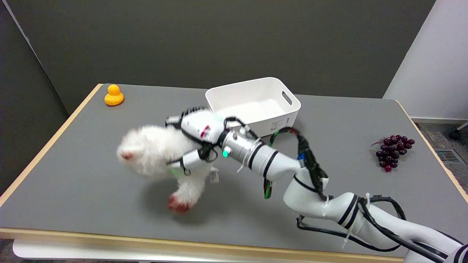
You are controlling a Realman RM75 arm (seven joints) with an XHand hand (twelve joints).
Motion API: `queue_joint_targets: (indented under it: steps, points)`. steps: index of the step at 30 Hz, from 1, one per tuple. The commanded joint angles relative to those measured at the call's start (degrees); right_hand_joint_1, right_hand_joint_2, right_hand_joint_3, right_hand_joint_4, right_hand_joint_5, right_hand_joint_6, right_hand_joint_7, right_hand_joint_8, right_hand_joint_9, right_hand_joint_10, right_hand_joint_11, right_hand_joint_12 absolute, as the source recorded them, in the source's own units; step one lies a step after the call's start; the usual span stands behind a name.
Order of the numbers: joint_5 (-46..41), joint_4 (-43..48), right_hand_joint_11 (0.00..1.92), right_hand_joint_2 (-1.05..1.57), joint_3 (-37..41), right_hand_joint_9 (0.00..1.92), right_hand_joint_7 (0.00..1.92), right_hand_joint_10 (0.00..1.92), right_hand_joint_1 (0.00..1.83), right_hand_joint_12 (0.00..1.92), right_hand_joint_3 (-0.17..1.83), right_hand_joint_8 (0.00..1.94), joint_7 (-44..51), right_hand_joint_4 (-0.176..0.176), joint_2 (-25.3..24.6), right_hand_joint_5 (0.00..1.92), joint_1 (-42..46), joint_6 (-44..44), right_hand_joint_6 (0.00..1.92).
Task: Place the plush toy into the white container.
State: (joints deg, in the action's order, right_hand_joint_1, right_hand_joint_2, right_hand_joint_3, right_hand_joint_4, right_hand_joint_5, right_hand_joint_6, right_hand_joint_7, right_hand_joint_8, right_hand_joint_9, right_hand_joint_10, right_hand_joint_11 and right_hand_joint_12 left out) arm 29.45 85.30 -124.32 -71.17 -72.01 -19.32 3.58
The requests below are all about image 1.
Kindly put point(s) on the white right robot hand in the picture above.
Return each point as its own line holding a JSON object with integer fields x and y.
{"x": 199, "y": 128}

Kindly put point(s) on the yellow rubber duck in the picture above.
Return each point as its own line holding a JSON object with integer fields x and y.
{"x": 114, "y": 95}

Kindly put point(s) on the purple plastic grape bunch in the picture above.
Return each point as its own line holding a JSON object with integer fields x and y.
{"x": 393, "y": 149}

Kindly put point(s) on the floor vent grille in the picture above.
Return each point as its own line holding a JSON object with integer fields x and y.
{"x": 446, "y": 156}

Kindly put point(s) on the white plush toy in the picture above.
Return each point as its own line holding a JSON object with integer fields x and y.
{"x": 153, "y": 149}

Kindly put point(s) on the white plastic container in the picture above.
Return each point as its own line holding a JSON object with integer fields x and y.
{"x": 256, "y": 106}

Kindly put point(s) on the black chair caster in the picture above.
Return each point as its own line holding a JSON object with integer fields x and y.
{"x": 455, "y": 134}

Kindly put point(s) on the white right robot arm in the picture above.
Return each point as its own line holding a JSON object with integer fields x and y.
{"x": 314, "y": 197}

